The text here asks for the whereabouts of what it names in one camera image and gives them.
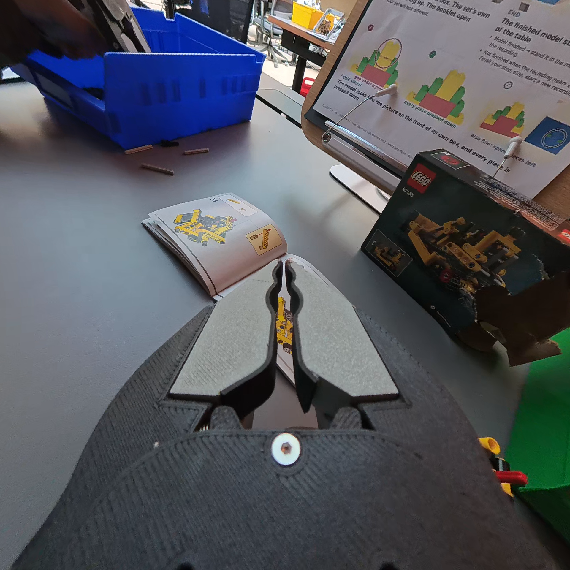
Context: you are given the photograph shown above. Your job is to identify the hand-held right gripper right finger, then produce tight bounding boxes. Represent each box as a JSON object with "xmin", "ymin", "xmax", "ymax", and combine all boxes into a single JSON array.
[{"xmin": 285, "ymin": 259, "xmax": 400, "ymax": 430}]

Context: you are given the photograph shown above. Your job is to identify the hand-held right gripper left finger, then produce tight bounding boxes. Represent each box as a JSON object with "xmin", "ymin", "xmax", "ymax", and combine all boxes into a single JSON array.
[{"xmin": 169, "ymin": 259, "xmax": 284, "ymax": 421}]

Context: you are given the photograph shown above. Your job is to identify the blue plastic bin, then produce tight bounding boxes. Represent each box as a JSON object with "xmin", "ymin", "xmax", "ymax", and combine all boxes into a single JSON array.
[{"xmin": 11, "ymin": 7, "xmax": 266, "ymax": 150}]

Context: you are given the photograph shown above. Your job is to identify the open lego instruction booklet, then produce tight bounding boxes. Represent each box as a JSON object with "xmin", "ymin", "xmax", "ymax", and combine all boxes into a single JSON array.
[{"xmin": 142, "ymin": 192, "xmax": 352, "ymax": 388}]

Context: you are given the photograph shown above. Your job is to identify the dark lego set box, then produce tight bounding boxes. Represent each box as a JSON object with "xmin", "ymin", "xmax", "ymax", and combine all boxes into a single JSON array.
[{"xmin": 361, "ymin": 149, "xmax": 570, "ymax": 367}]

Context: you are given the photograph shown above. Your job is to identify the partly built lego model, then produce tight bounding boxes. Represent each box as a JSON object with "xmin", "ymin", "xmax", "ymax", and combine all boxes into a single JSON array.
[{"xmin": 478, "ymin": 436, "xmax": 529, "ymax": 497}]

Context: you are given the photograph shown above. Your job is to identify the black office chair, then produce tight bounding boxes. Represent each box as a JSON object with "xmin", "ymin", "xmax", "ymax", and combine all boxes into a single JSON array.
[{"xmin": 187, "ymin": 0, "xmax": 254, "ymax": 43}]

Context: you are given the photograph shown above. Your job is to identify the grey office chair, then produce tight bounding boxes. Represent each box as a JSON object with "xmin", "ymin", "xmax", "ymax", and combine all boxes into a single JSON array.
[{"xmin": 249, "ymin": 0, "xmax": 290, "ymax": 67}]

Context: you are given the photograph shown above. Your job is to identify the wooden background table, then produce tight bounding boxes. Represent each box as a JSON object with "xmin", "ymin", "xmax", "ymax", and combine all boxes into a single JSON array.
[{"xmin": 267, "ymin": 15, "xmax": 339, "ymax": 94}]

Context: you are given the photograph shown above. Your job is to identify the yellow storage bin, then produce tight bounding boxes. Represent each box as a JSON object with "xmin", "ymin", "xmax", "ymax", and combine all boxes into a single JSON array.
[{"xmin": 292, "ymin": 1, "xmax": 323, "ymax": 29}]

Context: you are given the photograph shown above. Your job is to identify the green plastic tray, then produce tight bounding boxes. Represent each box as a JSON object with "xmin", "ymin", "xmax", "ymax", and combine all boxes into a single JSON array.
[{"xmin": 505, "ymin": 327, "xmax": 570, "ymax": 542}]

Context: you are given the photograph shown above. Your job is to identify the clear plastic container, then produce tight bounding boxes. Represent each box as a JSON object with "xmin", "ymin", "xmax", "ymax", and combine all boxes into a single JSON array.
[{"xmin": 314, "ymin": 11, "xmax": 346, "ymax": 37}]

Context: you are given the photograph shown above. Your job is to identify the instruction sheet on stand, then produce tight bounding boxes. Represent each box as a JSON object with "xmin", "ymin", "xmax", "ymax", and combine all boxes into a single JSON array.
[{"xmin": 301, "ymin": 0, "xmax": 570, "ymax": 214}]

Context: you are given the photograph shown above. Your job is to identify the printed instruction sheet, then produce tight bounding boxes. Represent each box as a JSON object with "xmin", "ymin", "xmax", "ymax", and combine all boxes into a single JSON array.
[{"xmin": 312, "ymin": 0, "xmax": 570, "ymax": 200}]

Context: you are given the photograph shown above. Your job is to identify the wire page holder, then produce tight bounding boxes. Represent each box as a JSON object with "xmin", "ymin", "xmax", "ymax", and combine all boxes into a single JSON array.
[
  {"xmin": 492, "ymin": 136, "xmax": 523, "ymax": 176},
  {"xmin": 323, "ymin": 84, "xmax": 399, "ymax": 143}
]

